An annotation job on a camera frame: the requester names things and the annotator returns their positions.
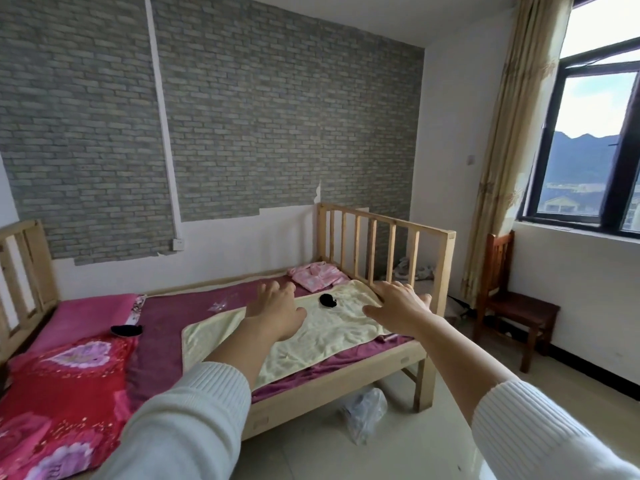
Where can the person's right forearm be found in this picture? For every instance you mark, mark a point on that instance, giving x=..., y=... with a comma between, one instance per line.
x=480, y=389

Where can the pale yellow towel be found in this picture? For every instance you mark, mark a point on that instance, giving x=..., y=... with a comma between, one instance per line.
x=325, y=339

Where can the purple bed sheet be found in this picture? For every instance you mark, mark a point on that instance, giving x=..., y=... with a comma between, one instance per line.
x=170, y=319

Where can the red floral quilt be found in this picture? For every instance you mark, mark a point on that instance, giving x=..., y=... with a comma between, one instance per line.
x=60, y=394

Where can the person's left thumb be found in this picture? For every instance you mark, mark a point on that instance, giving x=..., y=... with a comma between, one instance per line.
x=301, y=315

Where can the beige curtain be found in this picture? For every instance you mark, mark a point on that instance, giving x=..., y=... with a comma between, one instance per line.
x=510, y=144

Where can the brown wooden chair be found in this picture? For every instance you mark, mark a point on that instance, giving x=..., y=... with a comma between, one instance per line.
x=520, y=307

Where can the black framed window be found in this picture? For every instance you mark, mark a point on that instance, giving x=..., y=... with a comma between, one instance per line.
x=550, y=119

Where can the pink folded garment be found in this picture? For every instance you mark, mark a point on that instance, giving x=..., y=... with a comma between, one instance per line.
x=317, y=274

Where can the black cloth item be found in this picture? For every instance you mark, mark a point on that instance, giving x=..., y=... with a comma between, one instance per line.
x=126, y=330

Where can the white wall socket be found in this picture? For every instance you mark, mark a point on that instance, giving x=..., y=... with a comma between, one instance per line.
x=177, y=244

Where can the white crumpled cloth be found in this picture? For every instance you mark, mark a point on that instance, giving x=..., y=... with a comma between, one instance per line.
x=420, y=270

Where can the person's left hand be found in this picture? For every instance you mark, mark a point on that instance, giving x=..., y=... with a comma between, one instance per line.
x=272, y=314

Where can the wooden bed frame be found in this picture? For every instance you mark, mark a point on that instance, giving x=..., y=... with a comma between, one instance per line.
x=325, y=389

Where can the white wall conduit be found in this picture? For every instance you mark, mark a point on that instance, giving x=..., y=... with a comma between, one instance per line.
x=162, y=119

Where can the person's right thumb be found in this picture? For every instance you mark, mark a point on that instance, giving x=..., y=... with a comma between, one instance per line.
x=372, y=311

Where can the person's left forearm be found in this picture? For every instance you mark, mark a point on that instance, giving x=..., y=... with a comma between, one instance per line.
x=210, y=394

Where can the pink pillow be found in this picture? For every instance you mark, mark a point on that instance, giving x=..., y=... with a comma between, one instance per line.
x=85, y=314

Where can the person's right hand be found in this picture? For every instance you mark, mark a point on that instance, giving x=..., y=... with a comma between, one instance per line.
x=400, y=309

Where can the clear plastic bag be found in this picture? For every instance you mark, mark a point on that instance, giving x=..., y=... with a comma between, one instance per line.
x=364, y=414

